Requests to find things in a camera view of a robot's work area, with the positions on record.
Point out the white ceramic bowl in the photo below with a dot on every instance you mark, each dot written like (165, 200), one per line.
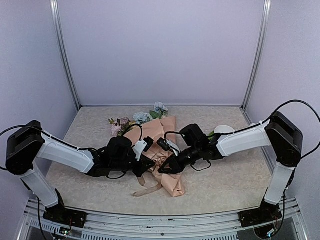
(223, 129)

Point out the pink rose stem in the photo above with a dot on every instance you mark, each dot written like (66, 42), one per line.
(119, 125)

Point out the pink wrapping paper sheet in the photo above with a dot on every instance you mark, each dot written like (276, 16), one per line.
(156, 129)

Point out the left aluminium frame post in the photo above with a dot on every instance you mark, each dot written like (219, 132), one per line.
(63, 53)

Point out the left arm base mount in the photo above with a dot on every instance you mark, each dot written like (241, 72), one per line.
(66, 216)

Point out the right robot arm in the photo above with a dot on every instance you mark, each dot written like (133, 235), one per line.
(277, 132)

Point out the aluminium frame post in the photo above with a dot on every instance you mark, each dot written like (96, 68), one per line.
(63, 53)
(258, 53)

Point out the tan ribbon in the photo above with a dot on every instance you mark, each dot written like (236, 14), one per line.
(167, 181)

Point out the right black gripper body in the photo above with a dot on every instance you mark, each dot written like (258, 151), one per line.
(185, 162)

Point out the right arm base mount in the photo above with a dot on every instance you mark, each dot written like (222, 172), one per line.
(265, 213)

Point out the right aluminium frame post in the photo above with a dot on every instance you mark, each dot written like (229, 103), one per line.
(258, 53)

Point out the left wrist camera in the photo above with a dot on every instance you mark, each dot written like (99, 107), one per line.
(141, 146)

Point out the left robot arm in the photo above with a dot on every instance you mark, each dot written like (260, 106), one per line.
(31, 142)

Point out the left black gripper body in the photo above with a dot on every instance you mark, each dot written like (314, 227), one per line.
(137, 171)

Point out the front aluminium rail base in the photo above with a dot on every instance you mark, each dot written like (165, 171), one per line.
(111, 226)

